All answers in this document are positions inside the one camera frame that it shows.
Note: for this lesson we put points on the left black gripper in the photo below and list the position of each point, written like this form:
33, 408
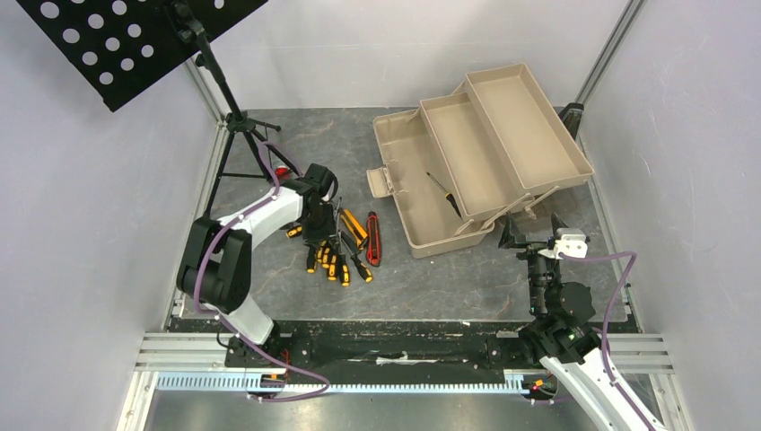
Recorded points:
328, 233

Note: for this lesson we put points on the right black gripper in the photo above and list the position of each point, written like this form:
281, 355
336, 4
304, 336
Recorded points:
531, 245

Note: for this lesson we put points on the screwdriver black handle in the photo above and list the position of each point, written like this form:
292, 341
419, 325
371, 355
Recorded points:
447, 195

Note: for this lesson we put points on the beige plastic tool box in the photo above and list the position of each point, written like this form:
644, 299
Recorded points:
496, 143

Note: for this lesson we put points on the screwdriver yellow black sideways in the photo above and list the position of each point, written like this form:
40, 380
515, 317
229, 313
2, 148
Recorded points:
295, 231

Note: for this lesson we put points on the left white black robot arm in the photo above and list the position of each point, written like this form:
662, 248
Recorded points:
216, 265

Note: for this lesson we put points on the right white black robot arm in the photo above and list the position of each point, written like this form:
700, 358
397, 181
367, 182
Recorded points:
577, 345

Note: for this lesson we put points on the red cylindrical object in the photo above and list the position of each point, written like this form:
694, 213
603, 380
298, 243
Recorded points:
282, 172

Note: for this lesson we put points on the red black utility knife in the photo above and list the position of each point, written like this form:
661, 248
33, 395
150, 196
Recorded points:
374, 246

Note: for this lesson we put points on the black metronome clear cover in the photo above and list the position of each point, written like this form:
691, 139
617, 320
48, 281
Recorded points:
571, 116

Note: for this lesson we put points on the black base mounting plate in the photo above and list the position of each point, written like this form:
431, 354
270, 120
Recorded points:
417, 352

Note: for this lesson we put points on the black perforated music stand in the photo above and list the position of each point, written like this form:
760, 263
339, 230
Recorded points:
121, 48

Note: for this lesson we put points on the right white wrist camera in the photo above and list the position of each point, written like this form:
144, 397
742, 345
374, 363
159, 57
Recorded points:
567, 243

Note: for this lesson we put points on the aluminium frame rail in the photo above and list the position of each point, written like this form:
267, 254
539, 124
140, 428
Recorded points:
186, 361

